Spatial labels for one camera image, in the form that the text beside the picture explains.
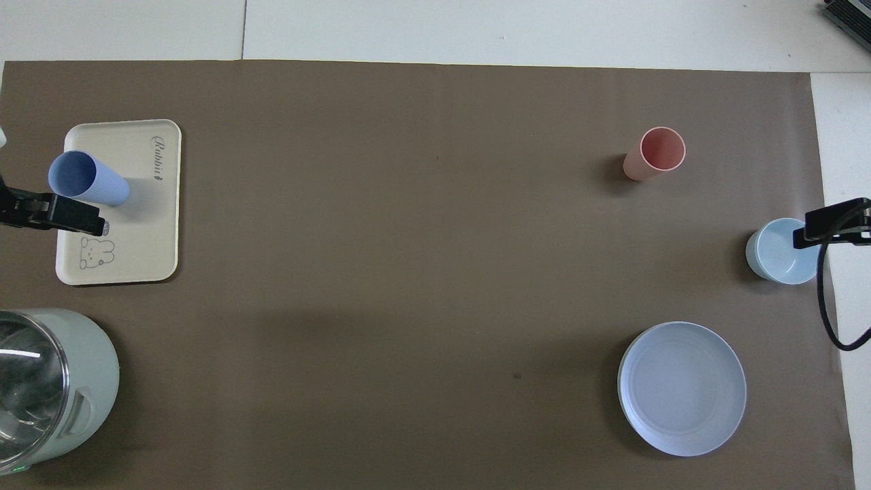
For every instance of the blue ribbed cup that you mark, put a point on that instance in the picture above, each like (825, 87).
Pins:
(102, 187)

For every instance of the pink cup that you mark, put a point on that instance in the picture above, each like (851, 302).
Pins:
(656, 150)

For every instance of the cream rabbit print tray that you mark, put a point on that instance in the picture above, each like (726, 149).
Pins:
(146, 245)

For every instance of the light blue bowl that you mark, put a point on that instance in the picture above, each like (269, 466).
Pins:
(776, 252)

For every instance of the pale green electric pot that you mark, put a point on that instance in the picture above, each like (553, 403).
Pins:
(88, 381)

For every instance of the glass pot lid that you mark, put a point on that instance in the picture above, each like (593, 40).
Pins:
(30, 388)

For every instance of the dark laptop keyboard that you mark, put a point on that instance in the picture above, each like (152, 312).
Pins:
(850, 10)

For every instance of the pale blue plate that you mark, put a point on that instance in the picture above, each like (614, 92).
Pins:
(680, 388)

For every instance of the brown table mat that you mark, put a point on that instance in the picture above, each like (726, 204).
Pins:
(408, 272)

